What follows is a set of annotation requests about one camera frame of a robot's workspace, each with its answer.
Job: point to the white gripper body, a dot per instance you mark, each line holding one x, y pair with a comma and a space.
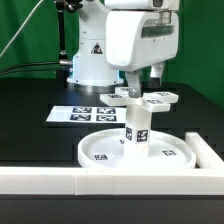
137, 39

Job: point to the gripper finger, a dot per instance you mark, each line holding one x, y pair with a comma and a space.
134, 83
156, 75

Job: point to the white cross-shaped table base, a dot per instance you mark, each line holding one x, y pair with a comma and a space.
152, 102

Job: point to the white round table top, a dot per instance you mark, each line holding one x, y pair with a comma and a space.
109, 149

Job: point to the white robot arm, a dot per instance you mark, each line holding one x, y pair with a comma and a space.
91, 71

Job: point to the white marker sheet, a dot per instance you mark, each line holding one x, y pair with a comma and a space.
84, 114

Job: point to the white L-shaped obstacle fence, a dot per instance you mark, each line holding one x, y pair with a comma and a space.
206, 179

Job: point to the black camera stand pole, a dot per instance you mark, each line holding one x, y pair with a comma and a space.
70, 6

